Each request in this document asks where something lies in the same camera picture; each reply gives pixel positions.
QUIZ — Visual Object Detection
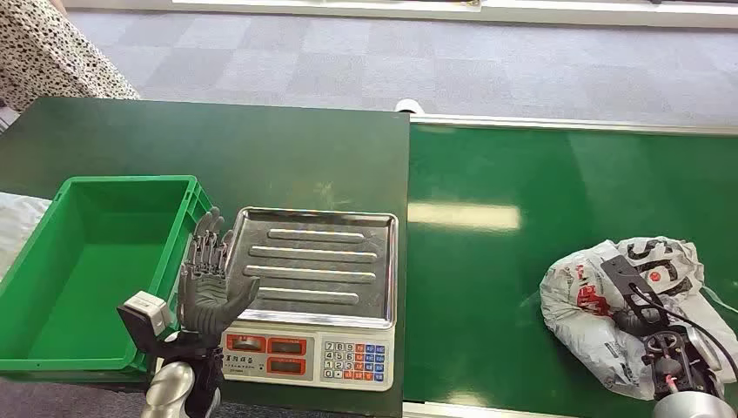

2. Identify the white plastic bag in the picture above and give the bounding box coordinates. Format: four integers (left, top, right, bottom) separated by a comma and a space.
0, 192, 52, 278

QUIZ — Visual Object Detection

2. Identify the person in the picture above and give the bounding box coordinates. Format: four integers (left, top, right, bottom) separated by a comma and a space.
0, 0, 141, 113

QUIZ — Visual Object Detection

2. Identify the grey courier package bag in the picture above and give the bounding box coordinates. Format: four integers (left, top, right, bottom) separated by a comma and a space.
539, 236, 738, 402

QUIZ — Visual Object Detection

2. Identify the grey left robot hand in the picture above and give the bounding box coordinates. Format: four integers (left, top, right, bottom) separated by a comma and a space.
177, 206, 262, 339

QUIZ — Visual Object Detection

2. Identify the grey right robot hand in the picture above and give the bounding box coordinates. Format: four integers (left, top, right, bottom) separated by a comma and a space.
612, 308, 664, 339

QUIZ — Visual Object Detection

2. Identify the white baseboard ledge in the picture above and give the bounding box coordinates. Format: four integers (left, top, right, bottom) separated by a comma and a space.
63, 0, 738, 29

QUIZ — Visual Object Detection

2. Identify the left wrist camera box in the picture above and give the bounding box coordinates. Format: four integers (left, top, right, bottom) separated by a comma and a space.
117, 291, 174, 350

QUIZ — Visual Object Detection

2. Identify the green plastic crate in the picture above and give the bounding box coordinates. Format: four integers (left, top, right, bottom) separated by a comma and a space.
0, 175, 214, 374

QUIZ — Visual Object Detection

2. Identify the electronic weighing scale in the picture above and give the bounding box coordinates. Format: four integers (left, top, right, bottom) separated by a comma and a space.
220, 206, 400, 394

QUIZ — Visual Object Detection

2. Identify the silver conveyor side rail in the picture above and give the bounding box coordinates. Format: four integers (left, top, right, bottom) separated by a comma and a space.
409, 113, 738, 137
401, 401, 659, 418

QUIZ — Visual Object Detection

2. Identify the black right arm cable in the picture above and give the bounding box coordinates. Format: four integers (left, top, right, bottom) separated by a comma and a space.
628, 282, 738, 382

